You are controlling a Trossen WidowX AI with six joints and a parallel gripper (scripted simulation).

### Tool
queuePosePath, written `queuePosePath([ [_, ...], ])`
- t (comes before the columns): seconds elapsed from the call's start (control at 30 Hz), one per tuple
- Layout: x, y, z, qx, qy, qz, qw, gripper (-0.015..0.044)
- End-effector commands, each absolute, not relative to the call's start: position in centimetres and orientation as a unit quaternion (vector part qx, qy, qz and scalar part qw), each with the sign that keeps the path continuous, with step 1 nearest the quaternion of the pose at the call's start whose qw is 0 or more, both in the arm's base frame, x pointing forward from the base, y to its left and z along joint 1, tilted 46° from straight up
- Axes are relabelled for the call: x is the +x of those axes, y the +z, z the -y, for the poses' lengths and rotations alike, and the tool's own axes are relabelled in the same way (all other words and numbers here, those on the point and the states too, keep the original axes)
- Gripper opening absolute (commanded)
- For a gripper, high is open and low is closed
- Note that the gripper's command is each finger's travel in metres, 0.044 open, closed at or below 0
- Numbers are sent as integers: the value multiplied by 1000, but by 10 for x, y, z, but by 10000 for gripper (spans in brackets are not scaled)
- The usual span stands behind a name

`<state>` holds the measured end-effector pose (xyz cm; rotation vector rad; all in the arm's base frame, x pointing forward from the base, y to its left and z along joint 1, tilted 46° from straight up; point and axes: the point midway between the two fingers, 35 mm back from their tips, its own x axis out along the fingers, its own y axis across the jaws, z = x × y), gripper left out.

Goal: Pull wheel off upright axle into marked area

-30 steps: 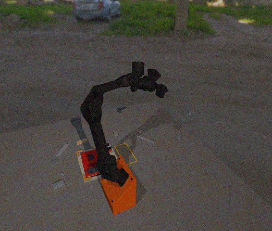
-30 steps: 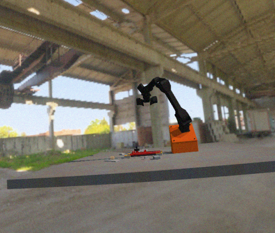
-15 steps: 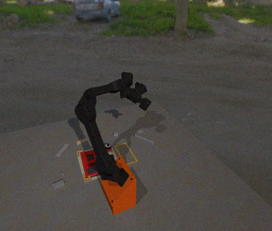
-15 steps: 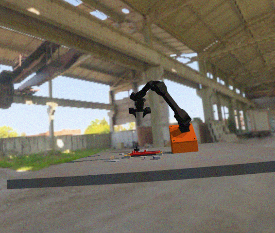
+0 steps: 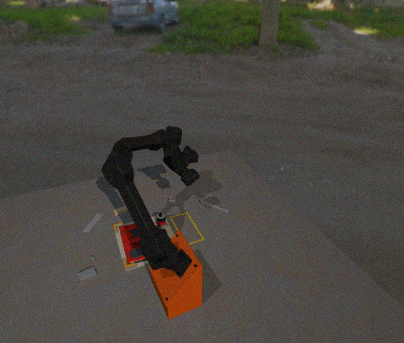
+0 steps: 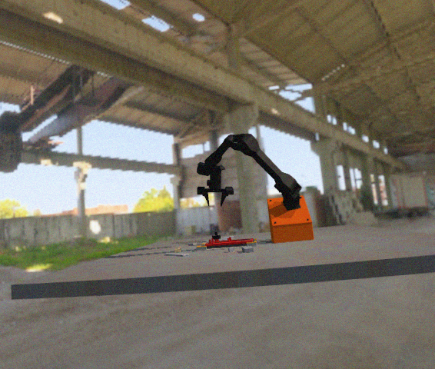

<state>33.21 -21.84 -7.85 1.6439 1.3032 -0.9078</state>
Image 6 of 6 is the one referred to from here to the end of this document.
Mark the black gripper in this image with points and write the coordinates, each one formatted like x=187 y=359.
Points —
x=215 y=186

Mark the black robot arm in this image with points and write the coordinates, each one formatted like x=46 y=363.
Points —
x=248 y=144

